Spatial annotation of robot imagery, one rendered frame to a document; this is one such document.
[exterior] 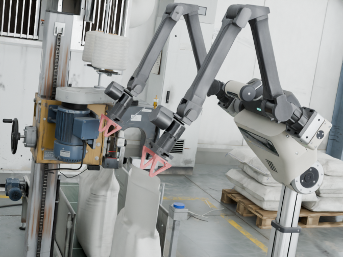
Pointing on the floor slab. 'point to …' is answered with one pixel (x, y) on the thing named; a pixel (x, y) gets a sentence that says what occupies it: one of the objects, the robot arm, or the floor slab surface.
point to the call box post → (174, 238)
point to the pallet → (264, 223)
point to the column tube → (35, 193)
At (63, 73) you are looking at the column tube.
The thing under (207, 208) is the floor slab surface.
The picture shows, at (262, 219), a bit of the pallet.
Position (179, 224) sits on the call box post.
